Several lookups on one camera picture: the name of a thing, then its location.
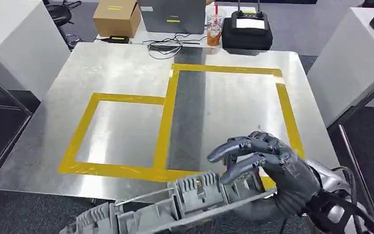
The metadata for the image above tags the black cable bundle on desk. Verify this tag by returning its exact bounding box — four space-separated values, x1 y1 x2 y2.
143 32 207 61

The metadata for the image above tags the brown cardboard box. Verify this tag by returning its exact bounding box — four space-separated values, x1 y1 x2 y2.
93 0 142 39

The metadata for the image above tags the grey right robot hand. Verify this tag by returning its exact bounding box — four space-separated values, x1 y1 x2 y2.
206 131 322 224

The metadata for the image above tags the black arm cable harness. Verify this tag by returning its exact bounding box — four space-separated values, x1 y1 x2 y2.
279 165 374 234

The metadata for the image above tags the yellow tape large rectangle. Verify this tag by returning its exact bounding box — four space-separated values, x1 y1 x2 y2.
153 63 306 191

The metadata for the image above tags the black stool with cables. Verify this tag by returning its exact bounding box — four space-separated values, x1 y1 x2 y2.
44 0 84 50

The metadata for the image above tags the plastic drink cup red straw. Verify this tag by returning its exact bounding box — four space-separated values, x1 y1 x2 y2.
205 3 226 47

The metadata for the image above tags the grey cast metal part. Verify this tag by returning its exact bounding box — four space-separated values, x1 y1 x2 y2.
59 170 277 234

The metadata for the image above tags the black remote controller with antennas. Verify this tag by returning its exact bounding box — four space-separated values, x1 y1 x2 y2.
230 0 270 32

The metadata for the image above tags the yellow tape small rectangle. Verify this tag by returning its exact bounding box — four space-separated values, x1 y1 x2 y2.
57 93 168 182

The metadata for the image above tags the black adapter with yellow label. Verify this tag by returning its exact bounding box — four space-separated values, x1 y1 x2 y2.
108 35 131 44

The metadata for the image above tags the white table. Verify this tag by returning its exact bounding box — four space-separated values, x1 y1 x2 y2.
0 0 72 190
306 6 374 222

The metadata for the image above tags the black carrying case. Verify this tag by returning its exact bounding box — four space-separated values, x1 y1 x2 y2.
221 18 274 52

